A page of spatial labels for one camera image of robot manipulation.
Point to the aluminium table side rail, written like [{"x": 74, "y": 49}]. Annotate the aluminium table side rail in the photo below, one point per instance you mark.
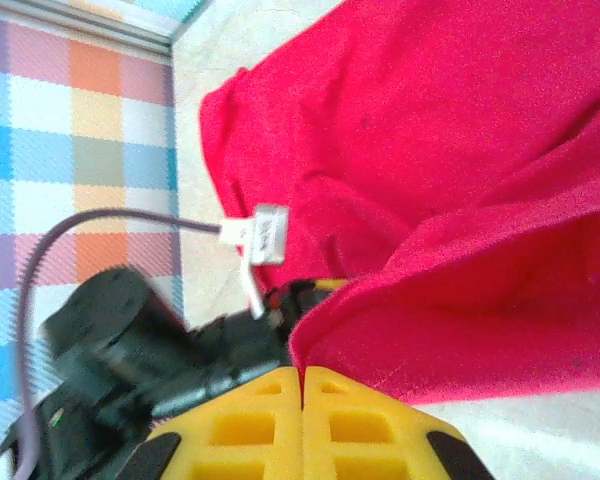
[{"x": 130, "y": 35}]

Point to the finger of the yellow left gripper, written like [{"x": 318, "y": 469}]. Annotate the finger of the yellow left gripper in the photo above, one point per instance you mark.
[{"x": 330, "y": 284}]

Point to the red t-shirt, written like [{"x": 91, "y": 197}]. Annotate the red t-shirt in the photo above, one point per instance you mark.
[{"x": 430, "y": 175}]

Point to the white garment label tag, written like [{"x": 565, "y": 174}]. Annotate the white garment label tag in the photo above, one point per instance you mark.
[{"x": 270, "y": 235}]

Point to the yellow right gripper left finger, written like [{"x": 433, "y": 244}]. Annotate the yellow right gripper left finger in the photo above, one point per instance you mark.
[{"x": 240, "y": 435}]

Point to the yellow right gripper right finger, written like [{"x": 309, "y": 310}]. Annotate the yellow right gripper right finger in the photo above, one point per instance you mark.
[{"x": 365, "y": 435}]

